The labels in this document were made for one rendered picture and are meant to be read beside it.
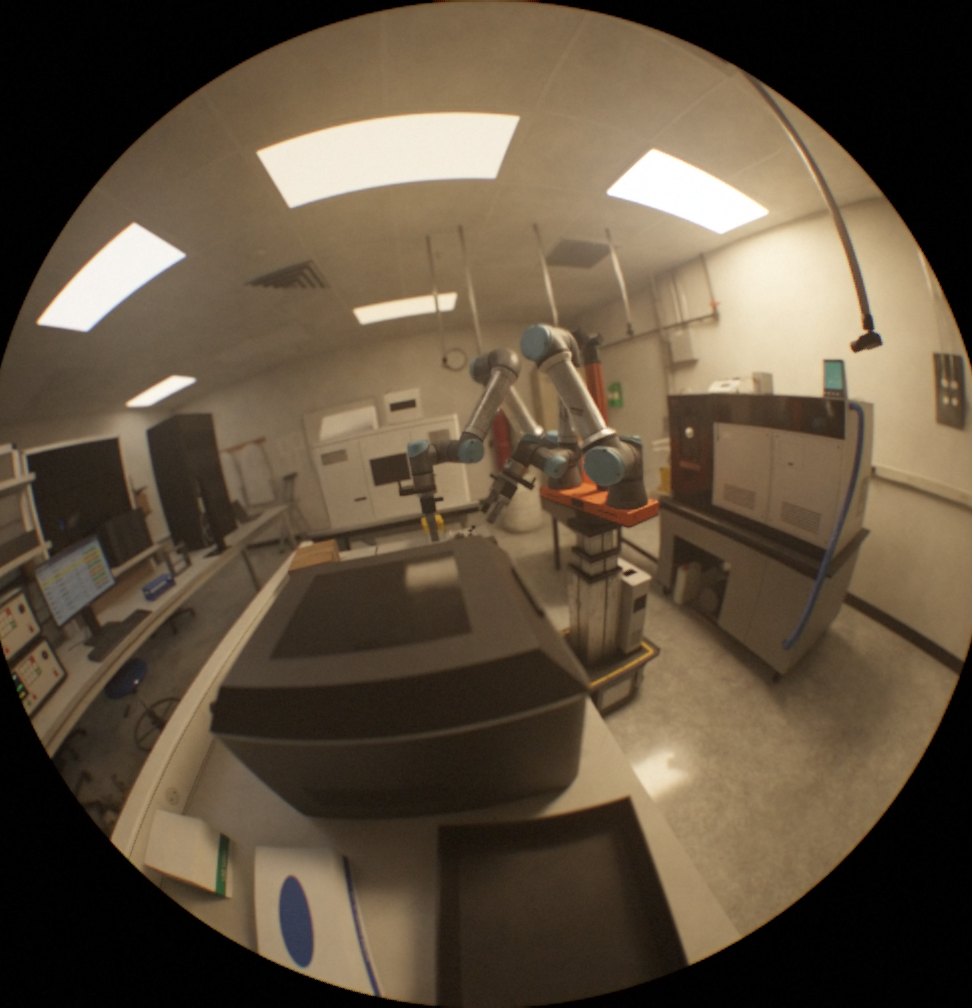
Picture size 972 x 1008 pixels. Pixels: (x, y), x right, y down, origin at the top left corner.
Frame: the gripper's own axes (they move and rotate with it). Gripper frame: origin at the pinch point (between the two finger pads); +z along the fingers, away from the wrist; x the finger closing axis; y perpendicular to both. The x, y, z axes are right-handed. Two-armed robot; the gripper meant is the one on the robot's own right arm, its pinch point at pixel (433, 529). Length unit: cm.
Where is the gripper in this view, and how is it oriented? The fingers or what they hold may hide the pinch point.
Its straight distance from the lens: 114.1
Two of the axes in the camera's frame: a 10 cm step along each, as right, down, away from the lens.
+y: 9.7, -1.9, 1.4
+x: -1.9, -2.5, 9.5
